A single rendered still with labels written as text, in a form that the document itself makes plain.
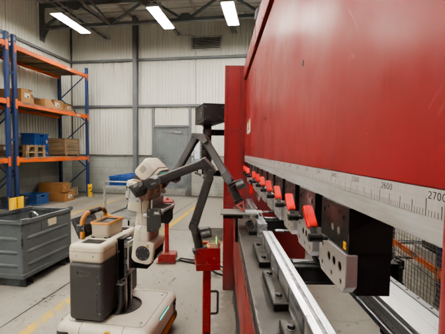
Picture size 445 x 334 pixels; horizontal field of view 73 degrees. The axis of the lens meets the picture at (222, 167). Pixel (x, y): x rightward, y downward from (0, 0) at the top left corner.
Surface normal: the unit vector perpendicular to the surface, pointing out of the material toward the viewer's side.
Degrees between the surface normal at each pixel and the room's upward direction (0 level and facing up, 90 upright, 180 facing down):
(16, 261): 90
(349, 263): 90
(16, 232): 90
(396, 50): 90
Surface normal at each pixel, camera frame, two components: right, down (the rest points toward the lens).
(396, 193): -1.00, -0.01
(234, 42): -0.15, 0.05
